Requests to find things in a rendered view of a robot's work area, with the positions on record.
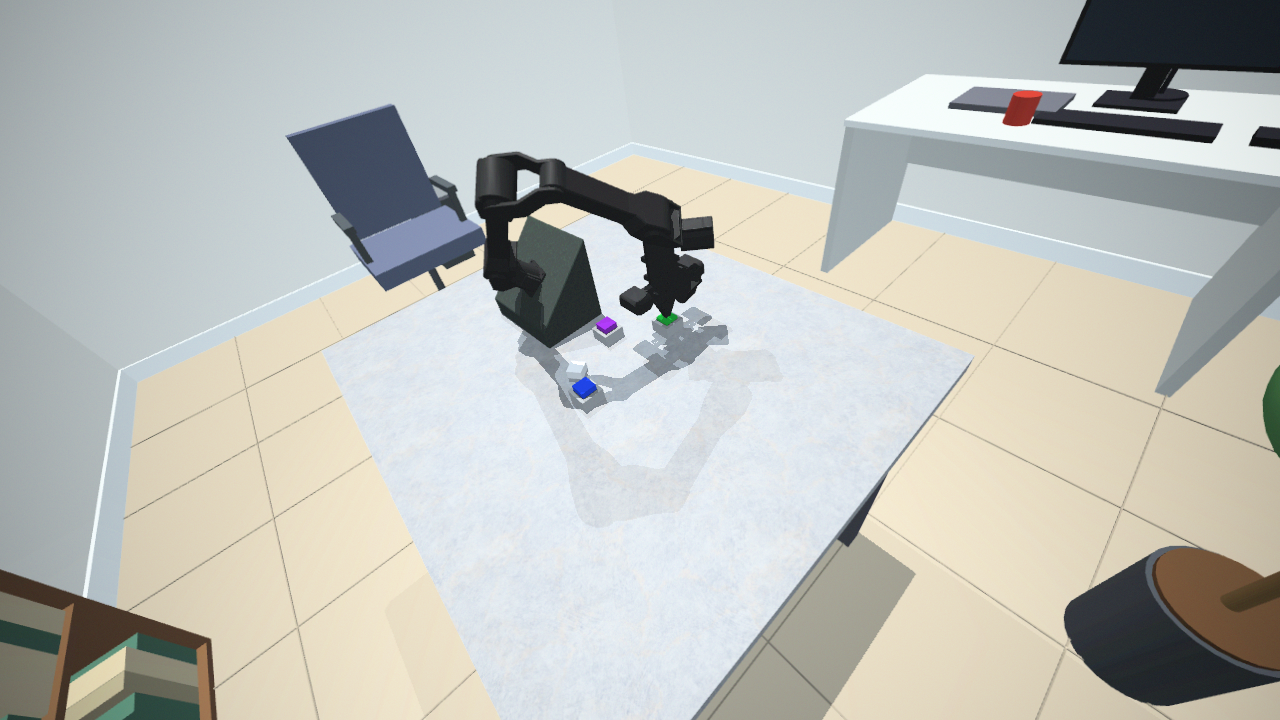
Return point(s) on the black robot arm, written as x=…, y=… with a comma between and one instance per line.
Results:
x=650, y=217

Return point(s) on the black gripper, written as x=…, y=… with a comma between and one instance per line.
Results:
x=639, y=301

